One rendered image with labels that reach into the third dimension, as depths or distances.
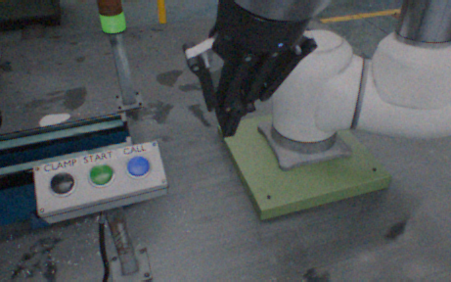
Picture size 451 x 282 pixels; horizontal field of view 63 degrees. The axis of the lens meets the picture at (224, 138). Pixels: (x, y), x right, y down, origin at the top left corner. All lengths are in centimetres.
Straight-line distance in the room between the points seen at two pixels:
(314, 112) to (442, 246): 36
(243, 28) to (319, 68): 48
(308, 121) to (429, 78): 24
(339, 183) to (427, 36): 33
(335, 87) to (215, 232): 38
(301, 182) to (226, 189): 17
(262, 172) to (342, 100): 24
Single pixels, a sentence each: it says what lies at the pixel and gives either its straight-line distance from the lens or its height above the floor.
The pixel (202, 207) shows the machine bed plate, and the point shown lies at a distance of 82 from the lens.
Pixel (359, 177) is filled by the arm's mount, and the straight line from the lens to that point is 88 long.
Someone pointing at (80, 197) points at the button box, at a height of 105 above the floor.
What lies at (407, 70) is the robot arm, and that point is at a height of 109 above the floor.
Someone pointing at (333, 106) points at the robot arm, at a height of 100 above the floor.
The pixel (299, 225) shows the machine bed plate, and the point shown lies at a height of 80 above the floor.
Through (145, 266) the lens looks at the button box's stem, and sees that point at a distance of 74.
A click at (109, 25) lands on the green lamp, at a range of 101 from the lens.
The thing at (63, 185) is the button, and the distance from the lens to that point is 53.
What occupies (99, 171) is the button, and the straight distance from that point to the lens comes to 53.
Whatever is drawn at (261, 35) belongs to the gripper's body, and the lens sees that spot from 28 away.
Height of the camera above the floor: 143
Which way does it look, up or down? 40 degrees down
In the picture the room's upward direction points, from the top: straight up
